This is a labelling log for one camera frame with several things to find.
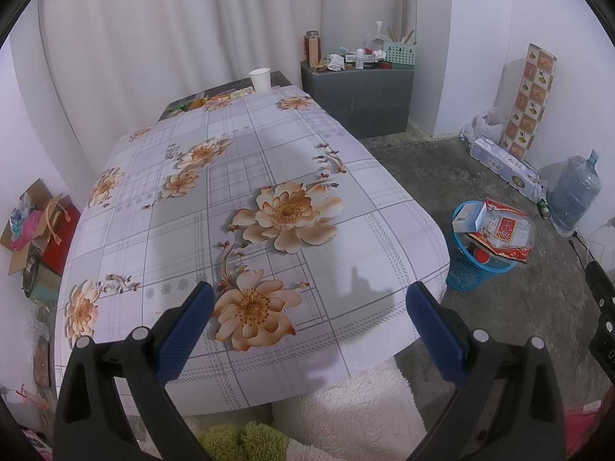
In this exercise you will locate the green plastic basket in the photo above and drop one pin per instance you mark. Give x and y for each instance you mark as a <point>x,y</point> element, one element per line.
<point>401,55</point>

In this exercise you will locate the pink cloth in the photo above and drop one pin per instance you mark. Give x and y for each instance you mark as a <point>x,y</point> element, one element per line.
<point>581,427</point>

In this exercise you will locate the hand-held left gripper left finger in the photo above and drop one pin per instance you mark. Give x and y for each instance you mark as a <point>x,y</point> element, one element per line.
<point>187,331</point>

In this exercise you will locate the toilet paper pack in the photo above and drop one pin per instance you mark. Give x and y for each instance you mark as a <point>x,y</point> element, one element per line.
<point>504,165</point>

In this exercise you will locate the brown cardboard box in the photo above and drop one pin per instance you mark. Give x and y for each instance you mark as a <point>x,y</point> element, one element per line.
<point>33,192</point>

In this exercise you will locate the floral tablecloth table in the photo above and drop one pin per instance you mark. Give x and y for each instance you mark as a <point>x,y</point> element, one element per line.
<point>288,153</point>

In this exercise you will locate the teal box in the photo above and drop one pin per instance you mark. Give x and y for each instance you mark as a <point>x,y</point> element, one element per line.
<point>45,285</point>

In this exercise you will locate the red snack packet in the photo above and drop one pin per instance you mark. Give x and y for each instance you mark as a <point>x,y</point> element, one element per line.
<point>504,230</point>

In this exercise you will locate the white fluffy blanket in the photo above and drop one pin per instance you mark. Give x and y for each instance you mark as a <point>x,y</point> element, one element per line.
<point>346,413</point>

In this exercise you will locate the grey cabinet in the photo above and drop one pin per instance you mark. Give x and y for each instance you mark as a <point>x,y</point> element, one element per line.
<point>360,101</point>

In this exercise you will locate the white plastic bag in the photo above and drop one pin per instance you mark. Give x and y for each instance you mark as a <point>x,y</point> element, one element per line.
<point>487,127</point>

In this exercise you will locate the small white bottle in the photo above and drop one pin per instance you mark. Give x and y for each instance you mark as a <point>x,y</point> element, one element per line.
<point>360,59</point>

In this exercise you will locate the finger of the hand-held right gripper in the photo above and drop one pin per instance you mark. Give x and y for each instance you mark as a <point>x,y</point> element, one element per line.
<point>600,285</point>
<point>606,350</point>

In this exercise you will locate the small white box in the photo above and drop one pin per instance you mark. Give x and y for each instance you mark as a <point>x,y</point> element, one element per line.
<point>468,218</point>

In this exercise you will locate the blue mesh wastebasket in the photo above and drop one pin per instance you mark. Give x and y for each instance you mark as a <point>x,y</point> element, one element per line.
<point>468,269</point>

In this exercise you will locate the white curtain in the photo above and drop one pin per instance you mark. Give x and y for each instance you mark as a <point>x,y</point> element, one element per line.
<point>168,24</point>

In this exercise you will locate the white cloth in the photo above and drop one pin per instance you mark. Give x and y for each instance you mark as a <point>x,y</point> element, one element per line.
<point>335,63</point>

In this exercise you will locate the patterned tall box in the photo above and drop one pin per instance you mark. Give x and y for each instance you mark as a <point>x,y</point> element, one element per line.
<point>528,101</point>

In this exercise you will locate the brown wooden block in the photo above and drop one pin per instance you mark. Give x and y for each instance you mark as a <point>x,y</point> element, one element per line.
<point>42,365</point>

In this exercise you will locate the magenta bag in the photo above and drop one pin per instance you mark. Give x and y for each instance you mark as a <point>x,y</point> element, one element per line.
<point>31,228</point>

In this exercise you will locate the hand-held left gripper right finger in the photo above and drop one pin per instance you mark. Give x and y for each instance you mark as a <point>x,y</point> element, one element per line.
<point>435,331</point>

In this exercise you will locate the green towel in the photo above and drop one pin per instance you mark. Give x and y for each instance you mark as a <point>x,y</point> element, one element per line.
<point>250,442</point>

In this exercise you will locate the small green bottle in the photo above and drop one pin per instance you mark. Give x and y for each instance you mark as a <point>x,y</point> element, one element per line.
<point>544,208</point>

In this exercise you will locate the metal pot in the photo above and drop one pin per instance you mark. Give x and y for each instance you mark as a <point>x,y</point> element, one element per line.
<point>30,276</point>

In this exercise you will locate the red tape roll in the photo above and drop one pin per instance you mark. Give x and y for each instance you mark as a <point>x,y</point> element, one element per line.
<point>384,65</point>

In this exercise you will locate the white paper cup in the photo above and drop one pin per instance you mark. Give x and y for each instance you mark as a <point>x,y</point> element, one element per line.
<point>260,80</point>

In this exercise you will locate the brown thermos bottle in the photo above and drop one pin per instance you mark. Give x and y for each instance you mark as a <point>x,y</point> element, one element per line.
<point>312,50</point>

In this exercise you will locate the colourful flat packets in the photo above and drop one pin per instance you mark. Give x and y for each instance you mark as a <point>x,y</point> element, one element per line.
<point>211,102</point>

